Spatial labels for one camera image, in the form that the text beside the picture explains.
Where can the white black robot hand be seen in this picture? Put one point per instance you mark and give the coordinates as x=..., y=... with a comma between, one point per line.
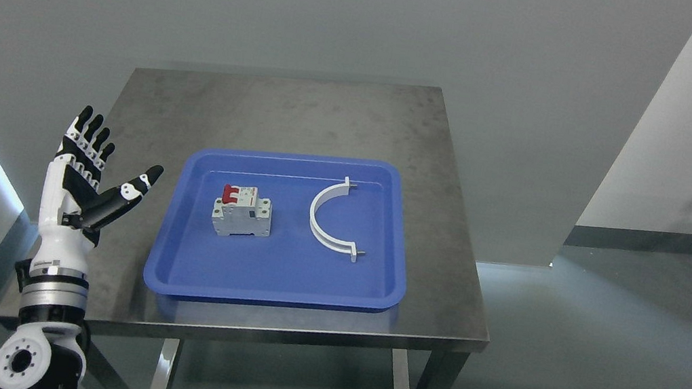
x=73, y=209

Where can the grey red circuit breaker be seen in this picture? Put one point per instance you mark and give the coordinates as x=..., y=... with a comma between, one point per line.
x=240, y=210

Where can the stainless steel table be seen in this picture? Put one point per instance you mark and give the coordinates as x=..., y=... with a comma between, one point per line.
x=164, y=116

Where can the blue plastic tray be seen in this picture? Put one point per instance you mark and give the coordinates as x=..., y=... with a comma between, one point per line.
x=289, y=268

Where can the white curved pipe clamp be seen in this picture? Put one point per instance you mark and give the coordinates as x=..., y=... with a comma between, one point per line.
x=322, y=219

